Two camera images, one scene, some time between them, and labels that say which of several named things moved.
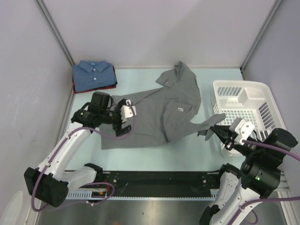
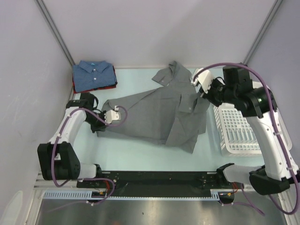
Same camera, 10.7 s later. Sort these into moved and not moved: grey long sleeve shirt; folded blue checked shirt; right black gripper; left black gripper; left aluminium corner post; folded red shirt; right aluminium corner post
Moved: grey long sleeve shirt; right black gripper; left black gripper
Not moved: right aluminium corner post; folded blue checked shirt; left aluminium corner post; folded red shirt
